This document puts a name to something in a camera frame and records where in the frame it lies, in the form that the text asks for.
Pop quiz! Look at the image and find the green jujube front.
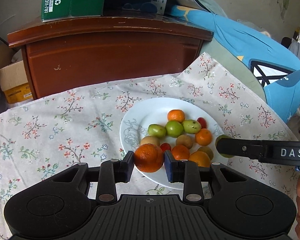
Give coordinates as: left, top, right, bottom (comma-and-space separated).
165, 120, 184, 138

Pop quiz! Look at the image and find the small green jujube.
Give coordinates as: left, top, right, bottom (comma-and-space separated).
148, 124, 167, 138

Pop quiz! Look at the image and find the red cherry tomato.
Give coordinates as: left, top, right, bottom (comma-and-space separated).
197, 117, 207, 128
160, 142, 172, 152

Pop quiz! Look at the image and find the orange mandarin front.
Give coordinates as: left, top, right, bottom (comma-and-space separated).
194, 128, 213, 146

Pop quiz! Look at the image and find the wooden cabinet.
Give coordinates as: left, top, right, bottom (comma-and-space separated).
7, 12, 213, 99

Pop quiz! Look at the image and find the green jujube top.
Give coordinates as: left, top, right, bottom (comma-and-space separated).
182, 119, 202, 134

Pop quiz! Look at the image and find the large orange mandarin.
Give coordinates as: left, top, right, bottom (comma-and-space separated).
188, 151, 211, 167

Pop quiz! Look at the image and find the cardboard box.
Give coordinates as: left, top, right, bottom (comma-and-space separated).
0, 44, 33, 108

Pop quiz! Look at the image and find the white plate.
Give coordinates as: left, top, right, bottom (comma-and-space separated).
119, 97, 229, 190

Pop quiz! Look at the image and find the blue printed cushion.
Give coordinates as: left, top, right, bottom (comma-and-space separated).
168, 5, 300, 122

